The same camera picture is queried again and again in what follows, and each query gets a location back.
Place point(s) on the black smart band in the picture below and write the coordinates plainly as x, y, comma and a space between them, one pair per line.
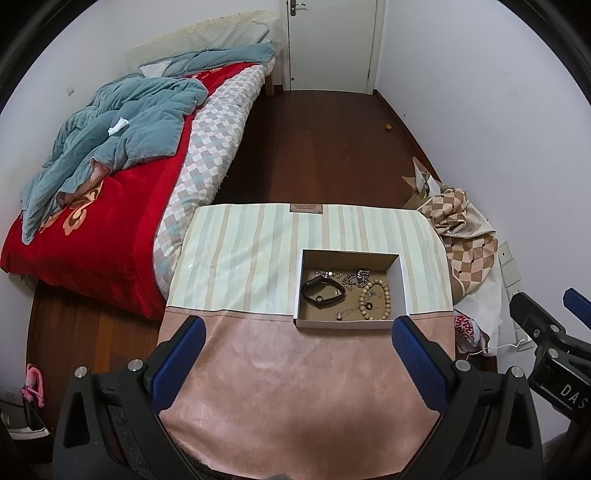
305, 290

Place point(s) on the pink plastic object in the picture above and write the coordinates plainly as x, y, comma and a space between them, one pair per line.
33, 383

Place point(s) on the white cloth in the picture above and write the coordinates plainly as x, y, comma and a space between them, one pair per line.
152, 69

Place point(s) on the white cloth bag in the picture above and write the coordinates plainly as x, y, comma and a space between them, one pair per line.
485, 300

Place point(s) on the pale dotted pillow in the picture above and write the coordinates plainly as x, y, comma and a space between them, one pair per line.
221, 39

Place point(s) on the black white shoe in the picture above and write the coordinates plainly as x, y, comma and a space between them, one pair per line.
27, 424

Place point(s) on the brown checkered cloth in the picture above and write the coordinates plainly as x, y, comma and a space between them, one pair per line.
466, 240

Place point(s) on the pink striped tablecloth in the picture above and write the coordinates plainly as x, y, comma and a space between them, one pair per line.
277, 369

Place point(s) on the white tissue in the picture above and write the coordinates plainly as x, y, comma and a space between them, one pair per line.
117, 127

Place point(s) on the pale wooden bed frame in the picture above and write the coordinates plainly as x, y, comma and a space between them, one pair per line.
277, 69

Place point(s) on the white wall socket row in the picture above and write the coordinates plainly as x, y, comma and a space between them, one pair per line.
505, 263

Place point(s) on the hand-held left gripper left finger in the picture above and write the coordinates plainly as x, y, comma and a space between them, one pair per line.
180, 364

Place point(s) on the white cardboard box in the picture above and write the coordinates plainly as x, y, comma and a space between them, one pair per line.
314, 314

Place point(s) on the blue-grey quilt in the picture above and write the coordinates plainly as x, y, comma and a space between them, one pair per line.
138, 124

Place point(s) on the grey white checkered sheet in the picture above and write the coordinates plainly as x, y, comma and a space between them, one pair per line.
207, 152

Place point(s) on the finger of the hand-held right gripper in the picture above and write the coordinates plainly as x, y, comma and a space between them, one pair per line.
531, 316
575, 304

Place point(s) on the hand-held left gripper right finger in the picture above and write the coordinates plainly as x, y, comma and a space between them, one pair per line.
418, 364

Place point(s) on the bed with red blanket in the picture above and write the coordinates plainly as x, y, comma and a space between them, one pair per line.
115, 240

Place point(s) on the white door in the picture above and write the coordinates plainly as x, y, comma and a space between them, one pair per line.
332, 41

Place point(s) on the red printed plastic bag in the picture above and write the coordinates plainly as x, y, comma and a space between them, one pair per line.
468, 330

